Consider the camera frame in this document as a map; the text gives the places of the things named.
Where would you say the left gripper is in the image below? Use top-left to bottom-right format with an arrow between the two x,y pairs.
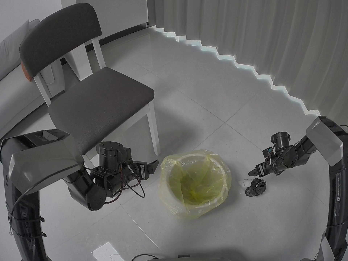
124,159 -> 159,181

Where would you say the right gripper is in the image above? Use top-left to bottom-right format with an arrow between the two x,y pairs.
256,162 -> 276,178

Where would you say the yellow plastic bag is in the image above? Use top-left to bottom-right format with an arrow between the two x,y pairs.
160,151 -> 232,222

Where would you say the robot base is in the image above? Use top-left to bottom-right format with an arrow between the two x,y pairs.
145,253 -> 210,261

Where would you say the crumpled black plastic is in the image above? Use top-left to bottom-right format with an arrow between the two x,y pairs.
245,177 -> 267,197

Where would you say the white trash bin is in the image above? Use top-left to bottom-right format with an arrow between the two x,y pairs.
165,153 -> 229,209

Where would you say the grey padded white chair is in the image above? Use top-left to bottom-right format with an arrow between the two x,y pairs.
19,3 -> 160,162

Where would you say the beige curtain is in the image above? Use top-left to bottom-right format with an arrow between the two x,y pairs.
154,0 -> 348,124

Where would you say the light grey sofa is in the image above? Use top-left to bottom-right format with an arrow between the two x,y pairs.
0,19 -> 67,140

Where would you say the orange cushion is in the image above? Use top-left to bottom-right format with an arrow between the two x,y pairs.
21,62 -> 31,83

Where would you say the large grey pillow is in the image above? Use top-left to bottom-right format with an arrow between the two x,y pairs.
0,20 -> 30,78

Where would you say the small grey pillow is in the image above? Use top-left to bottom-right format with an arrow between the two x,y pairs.
28,19 -> 41,34

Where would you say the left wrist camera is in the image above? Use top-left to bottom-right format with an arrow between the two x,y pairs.
117,146 -> 134,162

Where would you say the black cable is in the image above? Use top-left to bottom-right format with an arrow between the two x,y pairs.
5,162 -> 86,239
105,170 -> 146,204

